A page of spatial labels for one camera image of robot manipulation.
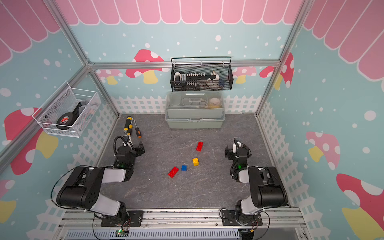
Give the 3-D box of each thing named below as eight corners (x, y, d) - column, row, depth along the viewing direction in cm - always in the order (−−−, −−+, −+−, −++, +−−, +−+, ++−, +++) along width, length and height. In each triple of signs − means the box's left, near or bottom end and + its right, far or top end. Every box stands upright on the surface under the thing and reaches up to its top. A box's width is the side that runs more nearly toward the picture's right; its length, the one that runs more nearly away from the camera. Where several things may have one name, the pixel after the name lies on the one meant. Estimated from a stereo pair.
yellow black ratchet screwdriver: (124, 136, 109) (122, 134, 107) (128, 117, 121) (127, 115, 119) (131, 135, 110) (130, 133, 108) (134, 117, 121) (134, 115, 120)
